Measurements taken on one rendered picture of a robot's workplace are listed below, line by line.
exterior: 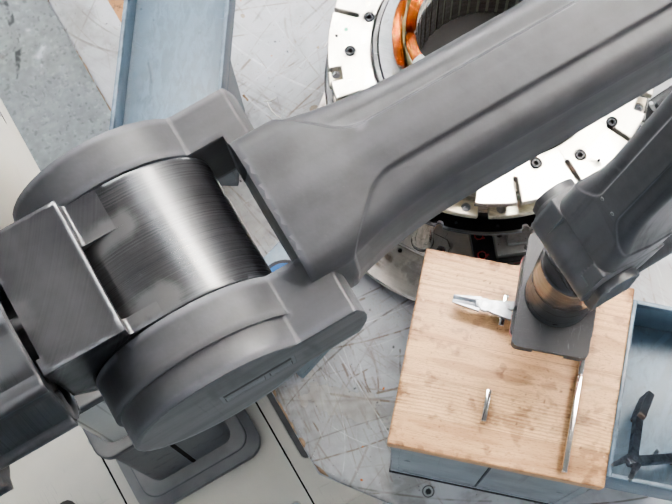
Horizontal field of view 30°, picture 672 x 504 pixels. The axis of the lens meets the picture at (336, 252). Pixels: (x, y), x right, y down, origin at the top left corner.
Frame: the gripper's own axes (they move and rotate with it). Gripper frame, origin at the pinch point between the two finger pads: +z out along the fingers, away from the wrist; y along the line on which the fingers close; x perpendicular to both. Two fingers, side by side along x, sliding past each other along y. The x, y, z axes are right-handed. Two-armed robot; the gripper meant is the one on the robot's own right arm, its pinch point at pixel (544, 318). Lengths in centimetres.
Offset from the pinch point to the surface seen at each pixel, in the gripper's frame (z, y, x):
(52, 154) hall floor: 109, 41, 86
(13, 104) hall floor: 109, 50, 96
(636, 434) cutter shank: 5.1, -8.0, -10.6
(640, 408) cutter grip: 6.9, -5.2, -11.0
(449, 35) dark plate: 6.4, 29.5, 13.7
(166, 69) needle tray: 6.2, 20.2, 41.8
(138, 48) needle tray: 6, 22, 45
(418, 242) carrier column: 24.5, 12.2, 13.2
